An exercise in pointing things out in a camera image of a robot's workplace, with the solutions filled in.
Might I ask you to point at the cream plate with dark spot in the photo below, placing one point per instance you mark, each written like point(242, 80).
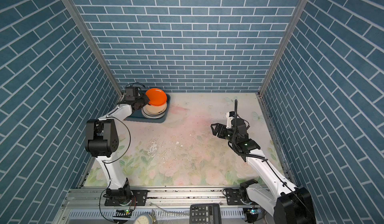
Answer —
point(155, 110)

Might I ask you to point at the orange plastic plate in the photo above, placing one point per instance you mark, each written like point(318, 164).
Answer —
point(156, 96)

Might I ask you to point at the teal plastic bin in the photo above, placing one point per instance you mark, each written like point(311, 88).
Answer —
point(137, 116)

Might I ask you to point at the black calculator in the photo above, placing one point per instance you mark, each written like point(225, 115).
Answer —
point(205, 214)

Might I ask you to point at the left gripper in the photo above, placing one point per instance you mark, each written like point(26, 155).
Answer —
point(145, 99)

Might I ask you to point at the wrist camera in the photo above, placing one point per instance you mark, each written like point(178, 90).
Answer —
point(230, 120)
point(131, 93)

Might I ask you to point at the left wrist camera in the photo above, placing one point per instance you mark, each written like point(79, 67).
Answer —
point(131, 93)

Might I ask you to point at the green circuit board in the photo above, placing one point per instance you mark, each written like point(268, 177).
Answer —
point(252, 212)
point(123, 214)

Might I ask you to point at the left green circuit board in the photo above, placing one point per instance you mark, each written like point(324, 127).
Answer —
point(123, 214)

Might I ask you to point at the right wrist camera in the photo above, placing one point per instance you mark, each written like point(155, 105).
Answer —
point(230, 120)

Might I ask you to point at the round white clock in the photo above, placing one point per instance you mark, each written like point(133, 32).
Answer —
point(144, 219)

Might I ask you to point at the right green circuit board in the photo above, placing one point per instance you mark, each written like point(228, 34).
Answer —
point(252, 212)

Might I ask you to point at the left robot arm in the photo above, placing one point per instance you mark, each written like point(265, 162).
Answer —
point(102, 143)

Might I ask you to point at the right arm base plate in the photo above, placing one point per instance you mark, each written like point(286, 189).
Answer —
point(234, 196)

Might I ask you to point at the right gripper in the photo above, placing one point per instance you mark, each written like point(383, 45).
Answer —
point(220, 134)

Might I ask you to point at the black round plate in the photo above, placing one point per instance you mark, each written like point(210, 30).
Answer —
point(153, 116)

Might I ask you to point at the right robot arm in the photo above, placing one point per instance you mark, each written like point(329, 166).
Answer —
point(283, 200)

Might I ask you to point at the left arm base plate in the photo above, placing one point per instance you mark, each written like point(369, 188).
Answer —
point(138, 198)

